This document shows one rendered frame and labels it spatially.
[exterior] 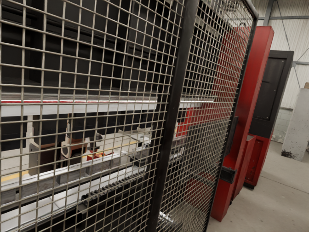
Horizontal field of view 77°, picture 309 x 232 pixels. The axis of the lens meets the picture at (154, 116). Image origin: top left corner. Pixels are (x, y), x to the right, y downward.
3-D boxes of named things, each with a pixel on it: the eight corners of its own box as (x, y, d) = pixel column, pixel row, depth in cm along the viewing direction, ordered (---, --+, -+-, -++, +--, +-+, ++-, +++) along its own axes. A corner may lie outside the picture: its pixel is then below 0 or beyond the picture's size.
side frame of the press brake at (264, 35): (174, 184, 309) (203, 33, 264) (227, 213, 259) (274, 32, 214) (165, 190, 289) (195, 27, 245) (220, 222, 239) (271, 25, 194)
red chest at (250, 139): (210, 181, 339) (223, 126, 320) (240, 195, 310) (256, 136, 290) (197, 191, 300) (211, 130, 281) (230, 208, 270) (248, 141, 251)
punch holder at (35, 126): (59, 136, 117) (60, 110, 114) (65, 141, 112) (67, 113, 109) (31, 140, 105) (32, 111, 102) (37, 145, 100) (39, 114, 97)
